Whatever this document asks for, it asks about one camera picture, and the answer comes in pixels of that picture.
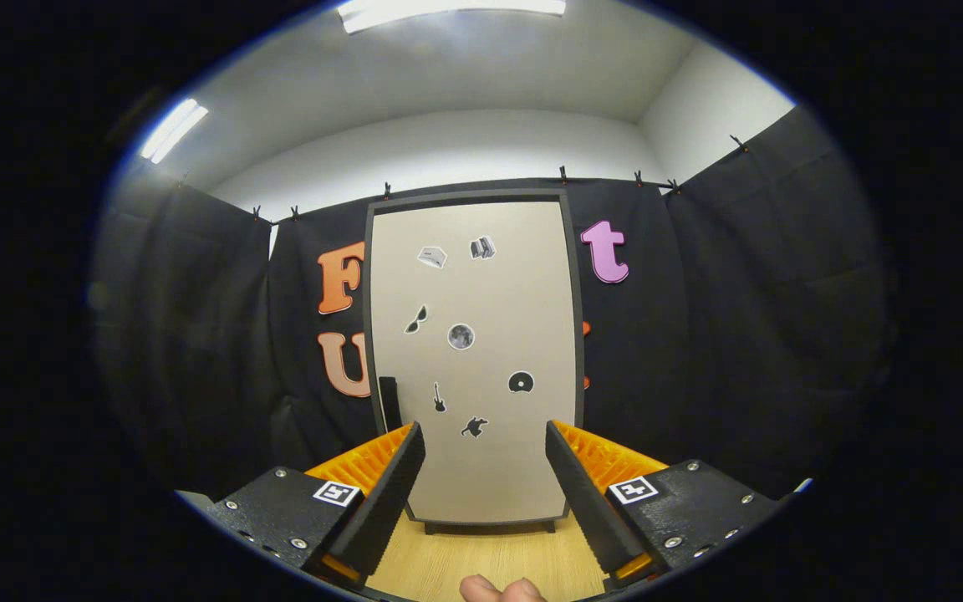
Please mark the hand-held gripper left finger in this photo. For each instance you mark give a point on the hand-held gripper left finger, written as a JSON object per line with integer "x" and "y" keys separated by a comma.
{"x": 385, "y": 510}

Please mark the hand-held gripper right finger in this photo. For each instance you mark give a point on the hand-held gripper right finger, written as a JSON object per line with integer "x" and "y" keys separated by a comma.
{"x": 590, "y": 510}

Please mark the dark grey shoe cabinet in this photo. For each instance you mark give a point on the dark grey shoe cabinet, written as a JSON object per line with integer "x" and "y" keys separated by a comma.
{"x": 465, "y": 197}

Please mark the black backdrop cloth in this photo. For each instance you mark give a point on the black backdrop cloth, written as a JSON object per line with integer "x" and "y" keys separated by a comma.
{"x": 782, "y": 334}

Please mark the row of black cloth clips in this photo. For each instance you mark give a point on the row of black cloth clips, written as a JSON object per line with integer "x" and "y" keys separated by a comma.
{"x": 563, "y": 174}

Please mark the narrow ceiling light panel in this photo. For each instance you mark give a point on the narrow ceiling light panel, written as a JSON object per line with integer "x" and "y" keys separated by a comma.
{"x": 172, "y": 130}

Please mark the wide ceiling light panel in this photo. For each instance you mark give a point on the wide ceiling light panel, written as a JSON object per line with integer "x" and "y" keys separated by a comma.
{"x": 448, "y": 10}

